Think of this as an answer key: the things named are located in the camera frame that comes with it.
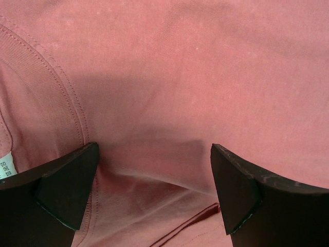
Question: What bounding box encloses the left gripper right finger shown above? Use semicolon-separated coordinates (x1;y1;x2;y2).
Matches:
211;144;328;246

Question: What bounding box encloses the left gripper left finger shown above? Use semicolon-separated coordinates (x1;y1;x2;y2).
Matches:
1;143;99;246

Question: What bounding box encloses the pink t-shirt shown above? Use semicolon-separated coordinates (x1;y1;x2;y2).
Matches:
1;1;328;246

